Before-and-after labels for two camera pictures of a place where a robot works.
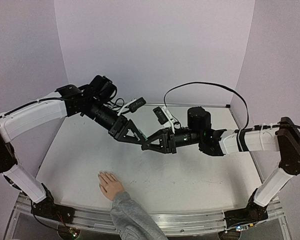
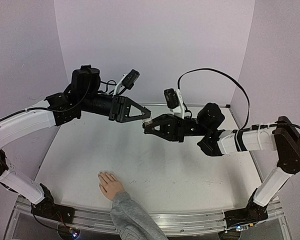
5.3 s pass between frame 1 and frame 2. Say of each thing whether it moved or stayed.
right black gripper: moved
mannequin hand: stayed
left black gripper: moved
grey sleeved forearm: stayed
